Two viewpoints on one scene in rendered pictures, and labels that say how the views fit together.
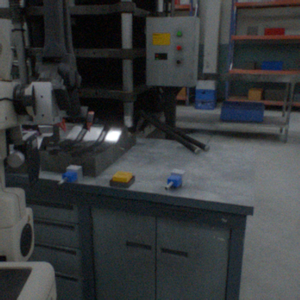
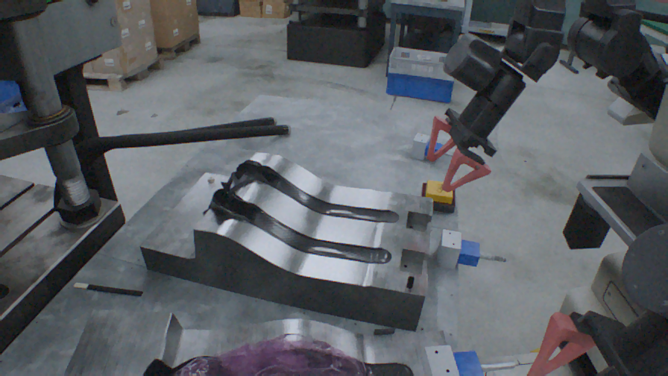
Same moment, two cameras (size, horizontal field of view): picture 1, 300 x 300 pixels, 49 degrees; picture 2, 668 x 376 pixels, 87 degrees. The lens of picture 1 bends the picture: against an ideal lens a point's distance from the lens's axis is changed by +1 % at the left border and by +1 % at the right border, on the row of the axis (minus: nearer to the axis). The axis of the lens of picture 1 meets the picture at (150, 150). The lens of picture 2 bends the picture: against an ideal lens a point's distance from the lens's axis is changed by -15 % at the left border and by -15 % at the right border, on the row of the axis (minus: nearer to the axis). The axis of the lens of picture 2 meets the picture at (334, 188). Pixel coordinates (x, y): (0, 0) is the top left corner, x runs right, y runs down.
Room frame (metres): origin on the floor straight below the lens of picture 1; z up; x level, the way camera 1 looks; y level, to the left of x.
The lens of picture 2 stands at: (1.51, 0.86, 1.35)
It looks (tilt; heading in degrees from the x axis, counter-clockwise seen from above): 34 degrees down; 265
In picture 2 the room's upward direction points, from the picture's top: 3 degrees clockwise
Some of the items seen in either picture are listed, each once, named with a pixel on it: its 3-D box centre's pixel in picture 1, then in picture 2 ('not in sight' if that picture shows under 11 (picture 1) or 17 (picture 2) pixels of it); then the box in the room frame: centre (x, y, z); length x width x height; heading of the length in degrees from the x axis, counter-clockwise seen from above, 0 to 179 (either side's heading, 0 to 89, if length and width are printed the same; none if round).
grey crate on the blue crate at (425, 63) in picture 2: not in sight; (423, 63); (0.43, -2.76, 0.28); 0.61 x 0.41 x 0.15; 161
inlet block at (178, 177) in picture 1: (173, 181); (437, 150); (1.16, -0.09, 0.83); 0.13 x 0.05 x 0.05; 152
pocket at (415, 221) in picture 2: (79, 157); (417, 229); (1.31, 0.29, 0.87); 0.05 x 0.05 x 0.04; 73
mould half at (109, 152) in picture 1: (93, 142); (291, 224); (1.54, 0.27, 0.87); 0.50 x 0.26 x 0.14; 163
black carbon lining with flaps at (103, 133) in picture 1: (89, 133); (297, 208); (1.53, 0.29, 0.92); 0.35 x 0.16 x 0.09; 163
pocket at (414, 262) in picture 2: (56, 155); (412, 269); (1.34, 0.40, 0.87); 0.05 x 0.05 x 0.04; 73
